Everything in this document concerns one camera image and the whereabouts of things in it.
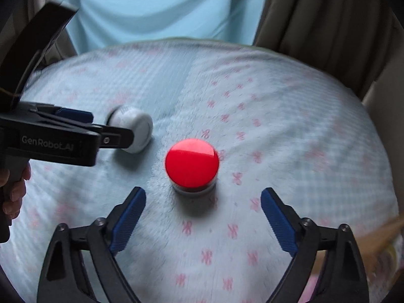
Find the red lid jar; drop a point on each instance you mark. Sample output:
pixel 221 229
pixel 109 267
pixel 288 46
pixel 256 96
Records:
pixel 192 161

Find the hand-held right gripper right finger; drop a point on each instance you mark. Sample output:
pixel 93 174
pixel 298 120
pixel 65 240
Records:
pixel 279 219

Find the cardboard box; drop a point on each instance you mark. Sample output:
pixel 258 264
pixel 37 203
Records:
pixel 378 235

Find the grey-brown curtain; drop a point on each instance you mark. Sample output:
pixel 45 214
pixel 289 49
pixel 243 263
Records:
pixel 64 45
pixel 325 15

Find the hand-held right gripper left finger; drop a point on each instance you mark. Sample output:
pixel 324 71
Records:
pixel 127 221

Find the light blue hanging cloth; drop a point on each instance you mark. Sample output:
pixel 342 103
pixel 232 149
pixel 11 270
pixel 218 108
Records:
pixel 157 9

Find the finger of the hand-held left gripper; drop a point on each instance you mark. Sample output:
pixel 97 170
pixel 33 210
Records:
pixel 118 138
pixel 75 115

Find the patterned light blue bed sheet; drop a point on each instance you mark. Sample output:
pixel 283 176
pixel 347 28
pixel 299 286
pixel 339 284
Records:
pixel 268 116

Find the person's left hand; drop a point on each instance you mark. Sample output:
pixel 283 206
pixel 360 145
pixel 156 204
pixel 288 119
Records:
pixel 19 192

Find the white jar with black cap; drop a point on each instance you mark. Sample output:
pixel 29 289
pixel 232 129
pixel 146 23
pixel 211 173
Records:
pixel 139 123

